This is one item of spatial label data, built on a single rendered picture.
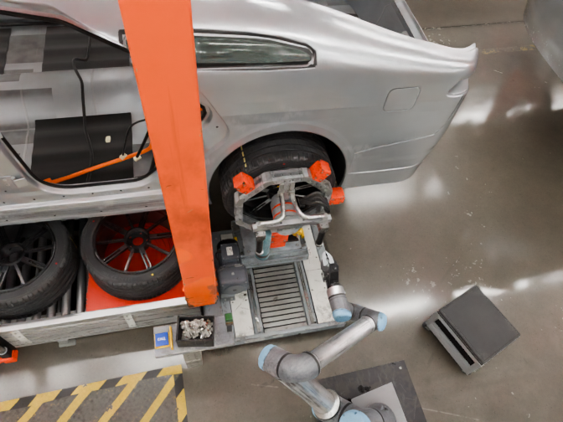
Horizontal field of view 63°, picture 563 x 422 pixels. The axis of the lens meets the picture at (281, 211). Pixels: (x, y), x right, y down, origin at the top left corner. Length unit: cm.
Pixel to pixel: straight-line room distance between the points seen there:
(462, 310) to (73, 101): 276
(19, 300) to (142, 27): 204
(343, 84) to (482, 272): 210
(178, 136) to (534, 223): 334
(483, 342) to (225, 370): 160
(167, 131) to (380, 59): 113
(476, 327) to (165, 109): 238
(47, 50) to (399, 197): 284
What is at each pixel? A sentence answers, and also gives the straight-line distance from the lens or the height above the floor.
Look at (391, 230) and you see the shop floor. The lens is 368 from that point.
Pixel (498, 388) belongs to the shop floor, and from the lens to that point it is 348.
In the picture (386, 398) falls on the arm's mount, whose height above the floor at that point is 49.
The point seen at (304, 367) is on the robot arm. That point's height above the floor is 106.
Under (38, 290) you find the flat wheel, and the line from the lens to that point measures 294.
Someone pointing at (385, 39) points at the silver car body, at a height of 174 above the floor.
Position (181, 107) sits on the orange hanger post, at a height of 203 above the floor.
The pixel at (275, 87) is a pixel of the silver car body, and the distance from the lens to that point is 209.
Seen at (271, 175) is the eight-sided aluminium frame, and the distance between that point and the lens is 236.
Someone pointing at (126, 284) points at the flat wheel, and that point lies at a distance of 280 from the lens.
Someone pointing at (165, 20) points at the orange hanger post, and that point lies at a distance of 120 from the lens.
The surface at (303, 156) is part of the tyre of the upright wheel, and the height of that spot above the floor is 116.
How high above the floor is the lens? 299
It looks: 57 degrees down
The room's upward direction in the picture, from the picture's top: 9 degrees clockwise
